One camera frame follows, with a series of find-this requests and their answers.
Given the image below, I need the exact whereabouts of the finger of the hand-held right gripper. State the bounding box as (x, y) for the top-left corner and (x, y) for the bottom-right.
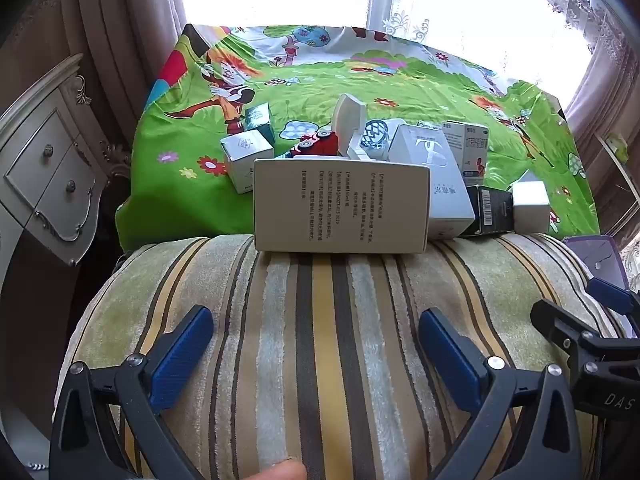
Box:
(586, 276), (640, 333)
(530, 299), (608, 361)

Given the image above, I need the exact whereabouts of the red toy car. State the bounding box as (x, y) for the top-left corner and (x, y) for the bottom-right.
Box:
(290, 129), (341, 160)

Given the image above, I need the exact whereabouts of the striped plush cushion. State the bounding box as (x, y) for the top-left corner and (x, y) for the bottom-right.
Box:
(52, 232), (631, 480)

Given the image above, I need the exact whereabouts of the white wall shelf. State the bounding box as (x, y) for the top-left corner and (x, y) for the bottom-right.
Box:
(597, 132), (633, 221)

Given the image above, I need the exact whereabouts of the white flip case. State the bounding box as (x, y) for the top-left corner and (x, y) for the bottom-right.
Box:
(330, 92), (396, 163)

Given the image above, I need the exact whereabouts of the white medicine box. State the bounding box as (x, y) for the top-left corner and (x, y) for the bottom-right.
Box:
(442, 121), (466, 161)
(457, 124), (490, 183)

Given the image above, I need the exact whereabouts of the brown curtain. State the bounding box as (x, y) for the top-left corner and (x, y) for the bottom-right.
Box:
(565, 15), (640, 241)
(50, 0), (188, 126)

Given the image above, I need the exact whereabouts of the blue and white patterned ball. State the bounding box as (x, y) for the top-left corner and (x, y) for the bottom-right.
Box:
(361, 119), (393, 153)

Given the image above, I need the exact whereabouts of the white and teal box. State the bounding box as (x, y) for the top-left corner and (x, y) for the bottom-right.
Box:
(243, 102), (276, 143)

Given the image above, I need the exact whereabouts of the green cartoon printed blanket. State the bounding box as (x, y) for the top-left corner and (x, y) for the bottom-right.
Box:
(115, 22), (601, 251)

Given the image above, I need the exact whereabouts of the cream carved dresser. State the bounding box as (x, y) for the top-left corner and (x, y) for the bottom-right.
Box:
(0, 52), (131, 268)

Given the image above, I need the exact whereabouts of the white sheer lace curtain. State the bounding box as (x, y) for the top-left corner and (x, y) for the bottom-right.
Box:
(385, 0), (618, 93)

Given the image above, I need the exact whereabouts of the black box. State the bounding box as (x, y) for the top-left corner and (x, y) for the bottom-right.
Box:
(459, 184), (516, 237)

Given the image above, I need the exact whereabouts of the small white cube box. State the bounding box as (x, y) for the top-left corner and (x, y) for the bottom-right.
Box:
(511, 181), (551, 233)
(220, 129), (276, 195)

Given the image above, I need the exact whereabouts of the large white text box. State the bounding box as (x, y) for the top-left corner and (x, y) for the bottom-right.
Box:
(252, 158), (432, 254)

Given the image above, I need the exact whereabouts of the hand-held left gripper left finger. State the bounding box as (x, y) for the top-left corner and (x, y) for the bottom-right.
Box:
(49, 305), (216, 480)

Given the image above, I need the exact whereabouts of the white box with grey logo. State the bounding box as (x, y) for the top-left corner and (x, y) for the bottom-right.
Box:
(389, 122), (477, 238)

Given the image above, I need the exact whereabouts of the person's left hand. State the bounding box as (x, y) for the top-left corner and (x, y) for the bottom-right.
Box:
(239, 459), (308, 480)

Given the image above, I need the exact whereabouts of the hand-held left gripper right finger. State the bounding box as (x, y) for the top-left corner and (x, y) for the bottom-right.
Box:
(418, 309), (583, 480)

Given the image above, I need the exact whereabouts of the purple cardboard box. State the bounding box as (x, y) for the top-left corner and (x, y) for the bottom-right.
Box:
(564, 234), (632, 291)

